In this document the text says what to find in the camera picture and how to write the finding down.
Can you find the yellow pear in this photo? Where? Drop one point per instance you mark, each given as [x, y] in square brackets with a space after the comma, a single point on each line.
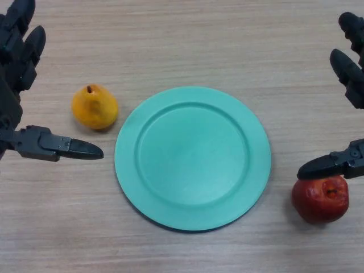
[95, 109]

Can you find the red apple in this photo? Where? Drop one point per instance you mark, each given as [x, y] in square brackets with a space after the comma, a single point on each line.
[315, 204]

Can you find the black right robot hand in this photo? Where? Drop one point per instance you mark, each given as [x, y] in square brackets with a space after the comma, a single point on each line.
[351, 76]

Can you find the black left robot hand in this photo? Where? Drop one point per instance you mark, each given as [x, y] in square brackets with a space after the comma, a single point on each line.
[11, 94]

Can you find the green round plate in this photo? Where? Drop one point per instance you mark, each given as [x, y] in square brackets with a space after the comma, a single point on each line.
[193, 159]

